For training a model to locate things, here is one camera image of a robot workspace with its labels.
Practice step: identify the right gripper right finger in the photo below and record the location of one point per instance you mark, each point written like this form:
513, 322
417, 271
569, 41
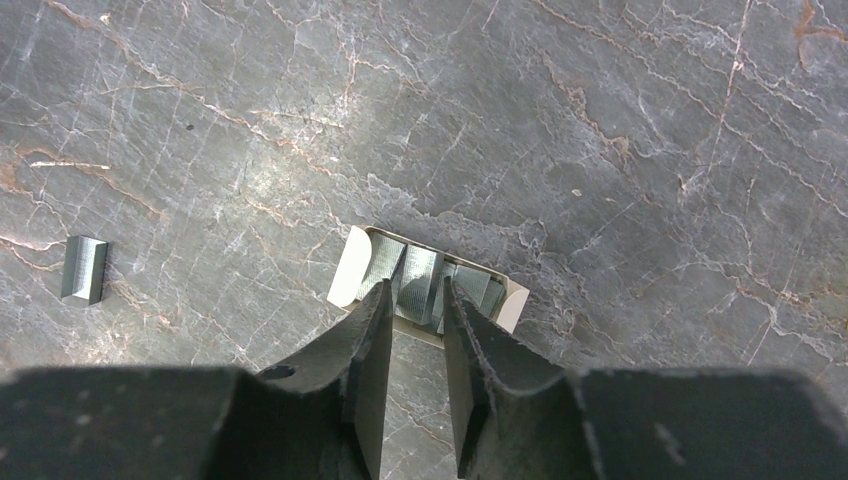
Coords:
516, 415

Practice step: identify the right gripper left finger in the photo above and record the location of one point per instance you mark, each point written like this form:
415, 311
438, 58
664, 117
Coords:
317, 414

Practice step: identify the staple box grey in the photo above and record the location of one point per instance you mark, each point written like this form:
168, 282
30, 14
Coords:
417, 273

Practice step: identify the staple strip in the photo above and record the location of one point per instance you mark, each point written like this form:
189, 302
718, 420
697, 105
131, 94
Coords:
83, 271

